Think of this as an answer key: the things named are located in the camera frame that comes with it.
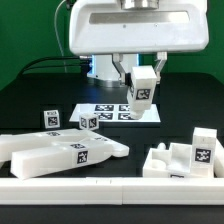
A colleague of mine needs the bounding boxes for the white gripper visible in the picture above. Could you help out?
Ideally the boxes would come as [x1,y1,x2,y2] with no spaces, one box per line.
[69,0,209,86]

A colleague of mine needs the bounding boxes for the small white tagged nut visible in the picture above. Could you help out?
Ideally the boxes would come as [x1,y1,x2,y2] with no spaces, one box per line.
[44,110,60,128]

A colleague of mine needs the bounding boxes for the white chair seat part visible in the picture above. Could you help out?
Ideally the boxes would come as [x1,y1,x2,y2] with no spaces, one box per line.
[142,142,214,178]

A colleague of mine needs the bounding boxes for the white marker sheet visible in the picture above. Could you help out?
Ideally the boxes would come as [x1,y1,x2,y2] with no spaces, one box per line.
[70,103,160,123]

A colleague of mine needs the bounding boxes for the small white tagged cube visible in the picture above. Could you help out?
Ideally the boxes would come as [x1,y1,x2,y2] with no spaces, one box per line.
[79,113,99,130]

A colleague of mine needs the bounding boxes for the white right fence bar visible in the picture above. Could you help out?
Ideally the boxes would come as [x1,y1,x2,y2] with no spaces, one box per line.
[214,140,224,178]

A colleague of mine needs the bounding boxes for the white fence bar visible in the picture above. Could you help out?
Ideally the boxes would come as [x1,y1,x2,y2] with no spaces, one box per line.
[214,140,224,178]
[0,178,224,205]

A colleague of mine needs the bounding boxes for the white front fence bar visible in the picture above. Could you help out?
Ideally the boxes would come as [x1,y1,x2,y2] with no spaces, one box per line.
[0,178,224,205]

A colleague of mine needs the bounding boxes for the black cable bundle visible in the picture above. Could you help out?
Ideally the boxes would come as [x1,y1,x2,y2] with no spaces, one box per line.
[16,55,93,79]

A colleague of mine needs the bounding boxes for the grey thin cable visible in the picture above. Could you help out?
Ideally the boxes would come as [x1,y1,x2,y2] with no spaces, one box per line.
[54,0,71,74]

